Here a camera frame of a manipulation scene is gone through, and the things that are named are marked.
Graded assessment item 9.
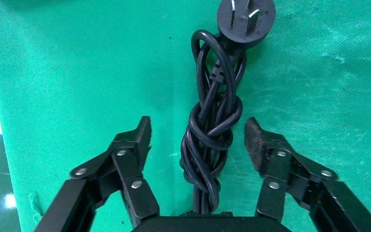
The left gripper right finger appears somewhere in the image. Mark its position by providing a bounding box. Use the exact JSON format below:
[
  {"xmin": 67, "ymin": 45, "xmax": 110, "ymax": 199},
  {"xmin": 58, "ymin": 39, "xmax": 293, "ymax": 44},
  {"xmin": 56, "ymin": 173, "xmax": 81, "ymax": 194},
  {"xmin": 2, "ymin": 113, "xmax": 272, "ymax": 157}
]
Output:
[{"xmin": 244, "ymin": 116, "xmax": 371, "ymax": 232}]

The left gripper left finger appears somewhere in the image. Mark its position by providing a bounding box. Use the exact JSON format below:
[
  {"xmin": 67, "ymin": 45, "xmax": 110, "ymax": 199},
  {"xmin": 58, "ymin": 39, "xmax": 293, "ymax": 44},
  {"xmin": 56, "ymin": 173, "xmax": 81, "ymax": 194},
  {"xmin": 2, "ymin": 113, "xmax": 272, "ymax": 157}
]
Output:
[{"xmin": 33, "ymin": 116, "xmax": 160, "ymax": 232}]

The black knotted power cable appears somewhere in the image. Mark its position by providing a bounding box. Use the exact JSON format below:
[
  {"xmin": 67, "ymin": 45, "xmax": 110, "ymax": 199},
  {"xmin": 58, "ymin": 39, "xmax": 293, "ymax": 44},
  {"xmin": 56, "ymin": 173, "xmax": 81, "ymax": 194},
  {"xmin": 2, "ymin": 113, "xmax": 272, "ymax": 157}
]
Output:
[{"xmin": 179, "ymin": 0, "xmax": 276, "ymax": 216}]

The green cloth table mat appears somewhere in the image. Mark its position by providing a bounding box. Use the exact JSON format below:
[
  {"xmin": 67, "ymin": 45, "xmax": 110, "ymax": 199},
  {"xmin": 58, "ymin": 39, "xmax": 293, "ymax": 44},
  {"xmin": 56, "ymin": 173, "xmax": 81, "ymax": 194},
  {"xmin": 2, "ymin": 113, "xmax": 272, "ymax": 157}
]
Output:
[{"xmin": 0, "ymin": 0, "xmax": 371, "ymax": 232}]

